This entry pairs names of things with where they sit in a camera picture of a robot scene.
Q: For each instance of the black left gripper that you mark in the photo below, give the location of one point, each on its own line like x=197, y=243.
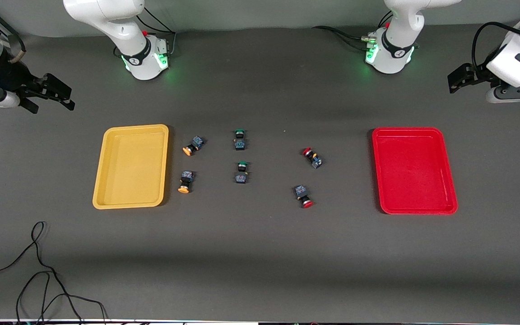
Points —
x=477, y=74

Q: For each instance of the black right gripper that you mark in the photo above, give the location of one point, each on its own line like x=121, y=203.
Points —
x=12, y=80

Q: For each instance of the yellow push button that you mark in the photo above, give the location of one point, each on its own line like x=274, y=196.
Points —
x=185, y=181
x=193, y=146

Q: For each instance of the red push button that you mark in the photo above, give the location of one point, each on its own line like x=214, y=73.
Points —
x=313, y=158
x=303, y=195

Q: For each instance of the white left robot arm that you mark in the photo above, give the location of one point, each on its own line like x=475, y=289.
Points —
x=400, y=49

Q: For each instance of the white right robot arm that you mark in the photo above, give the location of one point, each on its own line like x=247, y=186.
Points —
x=106, y=18

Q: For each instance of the red plastic tray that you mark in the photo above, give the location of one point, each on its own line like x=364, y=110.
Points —
x=413, y=171

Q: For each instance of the yellow plastic tray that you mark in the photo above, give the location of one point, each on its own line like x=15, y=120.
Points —
x=131, y=167

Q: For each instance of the green push button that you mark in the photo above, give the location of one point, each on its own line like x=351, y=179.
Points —
x=240, y=140
x=241, y=174

